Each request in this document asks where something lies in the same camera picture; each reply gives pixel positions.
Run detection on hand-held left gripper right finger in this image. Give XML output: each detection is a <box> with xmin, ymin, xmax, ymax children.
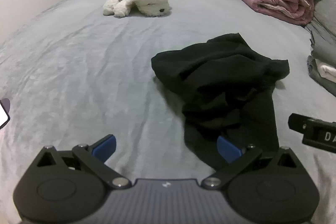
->
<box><xmin>202</xmin><ymin>135</ymin><xmax>298</xmax><ymax>190</ymax></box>

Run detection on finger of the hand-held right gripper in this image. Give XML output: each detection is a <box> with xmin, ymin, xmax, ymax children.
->
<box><xmin>288</xmin><ymin>113</ymin><xmax>309</xmax><ymax>133</ymax></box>

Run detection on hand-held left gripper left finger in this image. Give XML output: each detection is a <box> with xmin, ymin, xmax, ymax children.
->
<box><xmin>36</xmin><ymin>134</ymin><xmax>132</xmax><ymax>190</ymax></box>

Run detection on black garment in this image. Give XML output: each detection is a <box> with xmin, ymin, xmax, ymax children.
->
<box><xmin>151</xmin><ymin>33</ymin><xmax>290</xmax><ymax>173</ymax></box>

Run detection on folded grey clothes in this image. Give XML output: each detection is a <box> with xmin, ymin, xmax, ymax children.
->
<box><xmin>307</xmin><ymin>55</ymin><xmax>336</xmax><ymax>97</ymax></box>

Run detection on folded white cloth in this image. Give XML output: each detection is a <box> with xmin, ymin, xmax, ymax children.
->
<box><xmin>315</xmin><ymin>59</ymin><xmax>336</xmax><ymax>80</ymax></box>

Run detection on bed with grey sheet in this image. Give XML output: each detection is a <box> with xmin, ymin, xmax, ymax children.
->
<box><xmin>0</xmin><ymin>0</ymin><xmax>336</xmax><ymax>224</ymax></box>

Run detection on smartphone with lit screen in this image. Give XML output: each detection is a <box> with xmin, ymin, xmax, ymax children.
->
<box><xmin>0</xmin><ymin>98</ymin><xmax>11</xmax><ymax>128</ymax></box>

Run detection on grey quilt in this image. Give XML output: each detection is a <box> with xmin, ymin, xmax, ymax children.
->
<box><xmin>304</xmin><ymin>0</ymin><xmax>336</xmax><ymax>56</ymax></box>

